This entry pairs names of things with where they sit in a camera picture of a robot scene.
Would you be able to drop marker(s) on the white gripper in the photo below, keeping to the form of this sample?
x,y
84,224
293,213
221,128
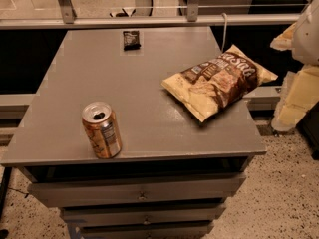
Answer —
x,y
307,39

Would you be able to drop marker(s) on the orange soda can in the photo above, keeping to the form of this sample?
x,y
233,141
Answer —
x,y
100,125

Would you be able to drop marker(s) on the brown chip bag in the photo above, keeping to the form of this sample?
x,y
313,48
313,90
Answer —
x,y
209,87

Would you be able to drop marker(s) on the top grey drawer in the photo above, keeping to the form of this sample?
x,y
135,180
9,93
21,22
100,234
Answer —
x,y
137,190

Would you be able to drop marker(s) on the grey drawer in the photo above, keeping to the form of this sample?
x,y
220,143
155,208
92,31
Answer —
x,y
153,231
143,214
137,190

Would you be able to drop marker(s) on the small dark snack packet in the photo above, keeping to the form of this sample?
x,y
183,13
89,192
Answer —
x,y
131,40

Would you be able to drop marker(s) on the grey drawer cabinet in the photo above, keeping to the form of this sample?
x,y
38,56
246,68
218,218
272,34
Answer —
x,y
160,137

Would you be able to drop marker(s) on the bottom grey drawer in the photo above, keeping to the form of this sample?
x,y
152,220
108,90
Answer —
x,y
153,231

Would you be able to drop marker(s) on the metal railing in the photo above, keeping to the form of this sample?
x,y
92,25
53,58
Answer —
x,y
93,14

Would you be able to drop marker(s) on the middle grey drawer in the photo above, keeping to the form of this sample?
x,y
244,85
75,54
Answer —
x,y
143,214

